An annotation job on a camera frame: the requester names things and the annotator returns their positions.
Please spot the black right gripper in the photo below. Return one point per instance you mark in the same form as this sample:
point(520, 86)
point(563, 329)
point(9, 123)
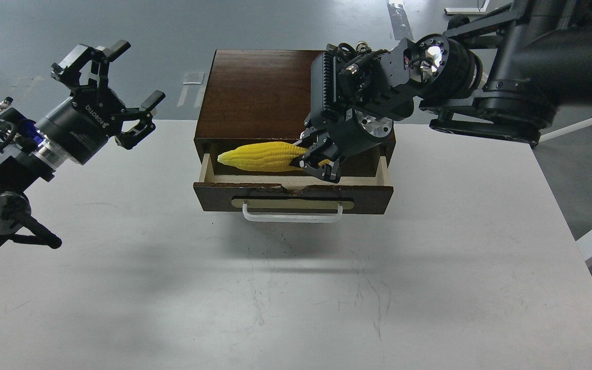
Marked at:
point(356, 95)

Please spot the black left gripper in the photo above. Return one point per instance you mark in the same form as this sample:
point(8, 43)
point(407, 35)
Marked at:
point(77, 128)

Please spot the yellow plastic corn cob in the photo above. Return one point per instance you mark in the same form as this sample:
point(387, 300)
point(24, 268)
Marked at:
point(271, 156)

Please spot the wooden drawer with white handle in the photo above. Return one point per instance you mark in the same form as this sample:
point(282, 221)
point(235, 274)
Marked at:
point(364, 188)

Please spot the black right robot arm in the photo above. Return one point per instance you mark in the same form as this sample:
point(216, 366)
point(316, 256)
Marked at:
point(501, 76)

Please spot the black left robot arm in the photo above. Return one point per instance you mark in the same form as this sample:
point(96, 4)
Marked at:
point(27, 155)

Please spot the dark wooden drawer cabinet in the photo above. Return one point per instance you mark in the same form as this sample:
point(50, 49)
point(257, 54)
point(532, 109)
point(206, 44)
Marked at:
point(254, 95)

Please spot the white desk base foot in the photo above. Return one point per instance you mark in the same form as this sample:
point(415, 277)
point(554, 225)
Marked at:
point(475, 9)

